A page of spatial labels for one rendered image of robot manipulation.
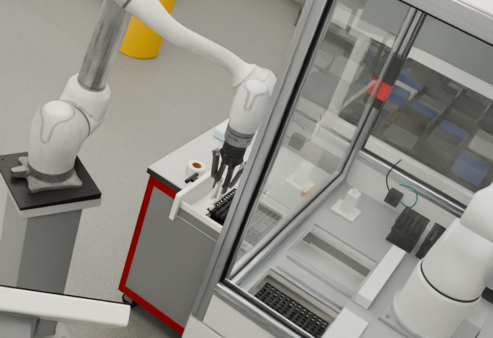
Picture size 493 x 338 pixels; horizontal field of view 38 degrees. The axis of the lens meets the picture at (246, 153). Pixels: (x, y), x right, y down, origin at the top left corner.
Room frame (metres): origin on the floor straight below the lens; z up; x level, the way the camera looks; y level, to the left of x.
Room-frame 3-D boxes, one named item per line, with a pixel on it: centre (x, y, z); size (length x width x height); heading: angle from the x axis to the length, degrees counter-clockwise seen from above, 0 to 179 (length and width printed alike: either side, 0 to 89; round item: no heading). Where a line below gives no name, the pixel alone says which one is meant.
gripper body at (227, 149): (1.90, 0.04, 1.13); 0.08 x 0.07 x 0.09; 70
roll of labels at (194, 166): (2.25, 0.16, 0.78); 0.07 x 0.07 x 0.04
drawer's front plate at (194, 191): (2.00, 0.11, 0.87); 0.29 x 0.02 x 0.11; 160
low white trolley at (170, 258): (2.38, -0.05, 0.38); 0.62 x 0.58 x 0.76; 160
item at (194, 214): (1.93, -0.08, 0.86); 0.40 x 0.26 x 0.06; 70
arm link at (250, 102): (1.91, 0.04, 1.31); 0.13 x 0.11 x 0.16; 176
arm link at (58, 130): (1.93, 0.62, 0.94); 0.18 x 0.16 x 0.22; 176
